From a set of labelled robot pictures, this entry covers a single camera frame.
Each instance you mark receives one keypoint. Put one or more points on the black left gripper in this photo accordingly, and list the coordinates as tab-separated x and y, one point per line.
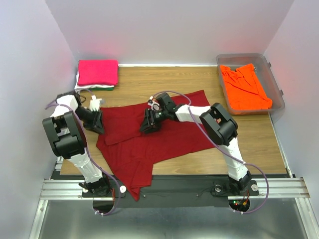
96	124

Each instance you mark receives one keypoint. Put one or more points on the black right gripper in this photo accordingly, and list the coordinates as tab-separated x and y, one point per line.
148	125

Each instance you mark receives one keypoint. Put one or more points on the dark red t shirt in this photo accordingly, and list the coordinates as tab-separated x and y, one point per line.
131	154

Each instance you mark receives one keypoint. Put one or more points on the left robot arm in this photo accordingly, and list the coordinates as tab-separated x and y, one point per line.
65	132

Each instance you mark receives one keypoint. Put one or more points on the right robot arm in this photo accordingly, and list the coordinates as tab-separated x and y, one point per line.
216	124

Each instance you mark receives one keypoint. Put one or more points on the folded green t shirt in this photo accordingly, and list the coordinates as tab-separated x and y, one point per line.
101	89

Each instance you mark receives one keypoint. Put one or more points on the folded white t shirt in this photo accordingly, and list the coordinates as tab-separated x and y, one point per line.
79	88

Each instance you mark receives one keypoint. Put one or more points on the folded pink t shirt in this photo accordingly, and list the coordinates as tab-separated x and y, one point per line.
98	72

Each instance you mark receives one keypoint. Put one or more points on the orange t shirt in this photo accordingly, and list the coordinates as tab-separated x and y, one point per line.
244	90

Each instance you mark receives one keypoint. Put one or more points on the clear plastic bin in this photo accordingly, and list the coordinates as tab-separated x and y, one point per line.
262	69

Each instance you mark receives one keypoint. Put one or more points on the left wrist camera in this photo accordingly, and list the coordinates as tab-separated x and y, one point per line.
95	104

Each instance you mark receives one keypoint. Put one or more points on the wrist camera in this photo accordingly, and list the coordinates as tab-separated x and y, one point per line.
153	104
95	104

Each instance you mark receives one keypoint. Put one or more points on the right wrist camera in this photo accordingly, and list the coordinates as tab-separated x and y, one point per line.
153	104

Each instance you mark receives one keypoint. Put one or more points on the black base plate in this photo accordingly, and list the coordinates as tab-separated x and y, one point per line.
185	191

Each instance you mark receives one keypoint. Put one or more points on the aluminium rail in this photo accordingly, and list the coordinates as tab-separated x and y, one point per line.
277	188

